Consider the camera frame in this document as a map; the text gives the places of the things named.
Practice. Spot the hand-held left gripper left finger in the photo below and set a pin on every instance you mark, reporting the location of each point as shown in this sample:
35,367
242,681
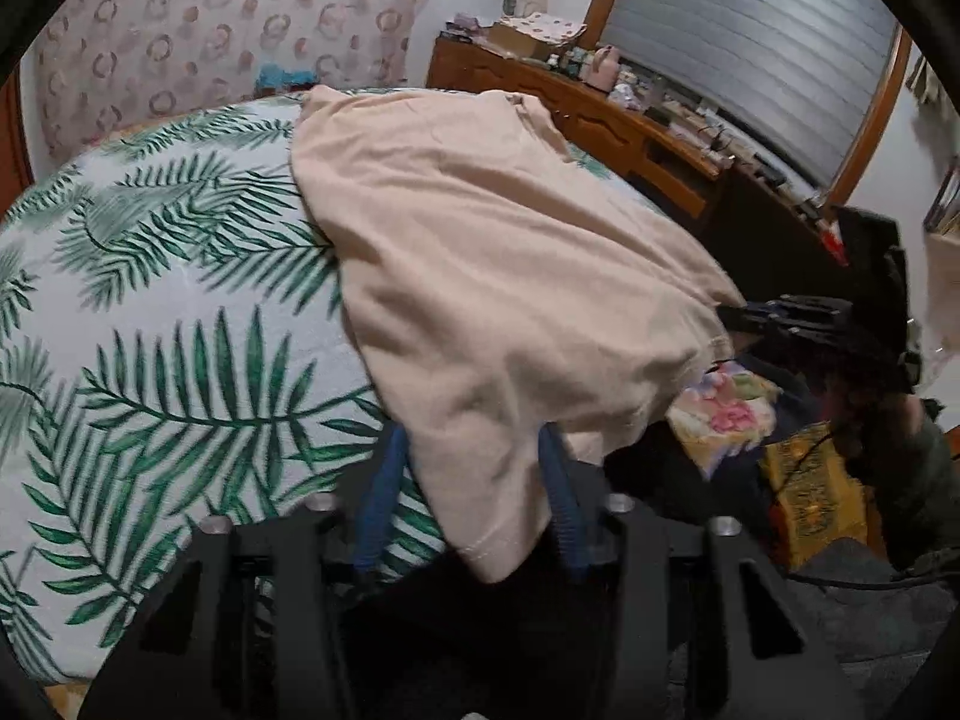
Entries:
379,499

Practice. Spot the cardboard box with floral cloth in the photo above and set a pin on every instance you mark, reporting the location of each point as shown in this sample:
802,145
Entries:
536,34

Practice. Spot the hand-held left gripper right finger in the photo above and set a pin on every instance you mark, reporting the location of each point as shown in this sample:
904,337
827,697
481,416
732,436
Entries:
562,517

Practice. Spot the pastel floral cloth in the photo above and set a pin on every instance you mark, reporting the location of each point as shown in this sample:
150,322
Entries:
724,412

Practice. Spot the leaf print bed blanket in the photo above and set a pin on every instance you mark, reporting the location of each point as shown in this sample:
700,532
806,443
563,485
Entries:
165,277

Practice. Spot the circle pattern curtain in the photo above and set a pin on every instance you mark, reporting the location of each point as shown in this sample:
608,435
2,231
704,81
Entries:
225,22

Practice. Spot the wooden cabinet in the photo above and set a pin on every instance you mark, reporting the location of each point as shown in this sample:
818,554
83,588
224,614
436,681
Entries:
570,109

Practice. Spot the yellow patterned cloth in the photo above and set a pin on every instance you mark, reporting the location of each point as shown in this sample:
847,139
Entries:
814,495

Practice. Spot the purple cloth pile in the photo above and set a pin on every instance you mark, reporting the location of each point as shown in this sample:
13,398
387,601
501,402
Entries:
466,22

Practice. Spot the blue cloth bundle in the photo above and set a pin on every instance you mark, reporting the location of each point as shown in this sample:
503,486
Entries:
281,77

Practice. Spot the beige printed t-shirt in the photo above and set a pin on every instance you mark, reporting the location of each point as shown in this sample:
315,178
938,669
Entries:
487,277

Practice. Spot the person's right forearm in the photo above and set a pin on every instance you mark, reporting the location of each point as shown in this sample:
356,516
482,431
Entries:
919,480

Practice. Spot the grey window blind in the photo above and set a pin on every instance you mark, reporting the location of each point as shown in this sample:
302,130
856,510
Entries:
757,37

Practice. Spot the pink kettle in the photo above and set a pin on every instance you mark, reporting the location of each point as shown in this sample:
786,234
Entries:
604,67

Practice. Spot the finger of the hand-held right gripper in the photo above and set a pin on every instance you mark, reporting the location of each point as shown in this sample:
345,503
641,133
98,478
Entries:
750,316

